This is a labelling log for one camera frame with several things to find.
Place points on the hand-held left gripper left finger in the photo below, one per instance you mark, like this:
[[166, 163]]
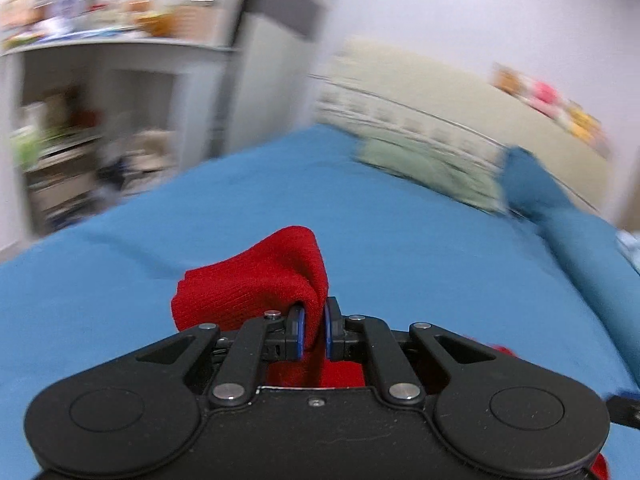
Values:
[[298, 334]]

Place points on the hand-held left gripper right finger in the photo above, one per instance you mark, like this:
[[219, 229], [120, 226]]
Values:
[[329, 335]]

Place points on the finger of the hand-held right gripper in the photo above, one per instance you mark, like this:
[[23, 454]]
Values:
[[625, 410]]

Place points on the red knitted garment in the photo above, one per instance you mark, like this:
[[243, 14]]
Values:
[[260, 275]]

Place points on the light blue cloth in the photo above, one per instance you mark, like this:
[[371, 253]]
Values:
[[630, 250]]

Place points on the blue bolster pillow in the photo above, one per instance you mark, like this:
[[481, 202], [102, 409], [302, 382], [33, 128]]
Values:
[[570, 240]]

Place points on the blue bed sheet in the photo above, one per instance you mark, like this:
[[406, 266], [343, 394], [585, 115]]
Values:
[[125, 260]]

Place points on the green pillow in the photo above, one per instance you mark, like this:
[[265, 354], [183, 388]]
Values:
[[430, 167]]

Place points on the white patterned pillow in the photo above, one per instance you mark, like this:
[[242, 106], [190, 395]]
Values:
[[400, 115]]

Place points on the grey wardrobe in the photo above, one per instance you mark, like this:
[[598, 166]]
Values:
[[270, 75]]

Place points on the beige headboard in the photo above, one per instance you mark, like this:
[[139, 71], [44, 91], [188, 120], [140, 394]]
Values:
[[450, 85]]

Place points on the white shelf unit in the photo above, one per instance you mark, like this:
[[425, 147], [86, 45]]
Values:
[[125, 90]]

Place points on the row of plush toys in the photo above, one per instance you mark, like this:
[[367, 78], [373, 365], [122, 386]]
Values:
[[545, 97]]

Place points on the clutter on shelf unit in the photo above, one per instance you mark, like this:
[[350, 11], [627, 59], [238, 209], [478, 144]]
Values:
[[90, 15]]

